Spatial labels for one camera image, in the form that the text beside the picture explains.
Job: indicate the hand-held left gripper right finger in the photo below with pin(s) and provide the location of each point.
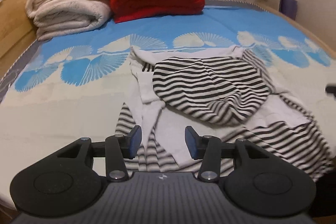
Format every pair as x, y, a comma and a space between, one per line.
191, 142

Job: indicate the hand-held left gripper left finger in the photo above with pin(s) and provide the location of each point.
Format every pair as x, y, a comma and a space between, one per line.
135, 141

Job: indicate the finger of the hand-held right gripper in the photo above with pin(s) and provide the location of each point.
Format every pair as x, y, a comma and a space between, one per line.
331, 89

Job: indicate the striped and white small garment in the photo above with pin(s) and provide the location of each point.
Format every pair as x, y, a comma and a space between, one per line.
210, 87

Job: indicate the blue white patterned bed sheet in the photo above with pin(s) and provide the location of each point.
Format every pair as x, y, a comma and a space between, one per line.
65, 113

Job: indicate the purple bag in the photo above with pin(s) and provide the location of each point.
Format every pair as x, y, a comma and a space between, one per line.
288, 7

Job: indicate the fluffy cream folded blanket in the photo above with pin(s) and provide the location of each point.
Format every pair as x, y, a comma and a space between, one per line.
71, 20

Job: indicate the wooden headboard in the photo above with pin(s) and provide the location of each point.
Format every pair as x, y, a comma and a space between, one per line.
13, 24

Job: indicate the wooden bed frame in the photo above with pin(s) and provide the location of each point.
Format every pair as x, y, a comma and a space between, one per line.
302, 24

